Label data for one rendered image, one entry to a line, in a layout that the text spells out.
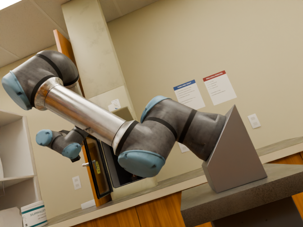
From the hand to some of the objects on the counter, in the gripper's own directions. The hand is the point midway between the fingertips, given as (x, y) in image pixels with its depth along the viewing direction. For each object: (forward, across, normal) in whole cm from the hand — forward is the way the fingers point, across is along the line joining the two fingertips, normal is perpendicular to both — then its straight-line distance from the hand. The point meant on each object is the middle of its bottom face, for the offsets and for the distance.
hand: (81, 146), depth 128 cm
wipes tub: (+12, +48, +37) cm, 62 cm away
